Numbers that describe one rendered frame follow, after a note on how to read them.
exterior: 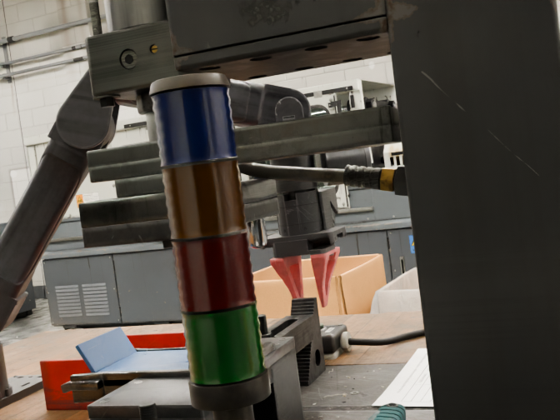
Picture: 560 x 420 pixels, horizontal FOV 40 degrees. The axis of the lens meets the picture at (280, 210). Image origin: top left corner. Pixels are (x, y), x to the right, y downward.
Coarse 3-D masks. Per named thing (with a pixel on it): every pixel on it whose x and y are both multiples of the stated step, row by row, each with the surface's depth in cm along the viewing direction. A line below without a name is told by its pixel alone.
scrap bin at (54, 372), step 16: (128, 336) 100; (144, 336) 99; (160, 336) 98; (176, 336) 97; (48, 368) 90; (64, 368) 90; (80, 368) 89; (48, 384) 91; (48, 400) 91; (64, 400) 90
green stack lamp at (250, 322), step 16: (256, 304) 38; (192, 320) 37; (208, 320) 36; (224, 320) 36; (240, 320) 36; (256, 320) 37; (192, 336) 37; (208, 336) 36; (224, 336) 36; (240, 336) 36; (256, 336) 37; (192, 352) 37; (208, 352) 36; (224, 352) 36; (240, 352) 36; (256, 352) 37; (192, 368) 37; (208, 368) 36; (224, 368) 36; (240, 368) 36; (256, 368) 37; (208, 384) 36
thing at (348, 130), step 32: (256, 128) 59; (288, 128) 58; (320, 128) 57; (352, 128) 56; (384, 128) 55; (96, 160) 64; (128, 160) 63; (160, 160) 62; (224, 160) 60; (256, 160) 59; (128, 192) 62; (160, 192) 60; (256, 192) 70; (96, 224) 61; (128, 224) 60; (160, 224) 59; (256, 224) 71
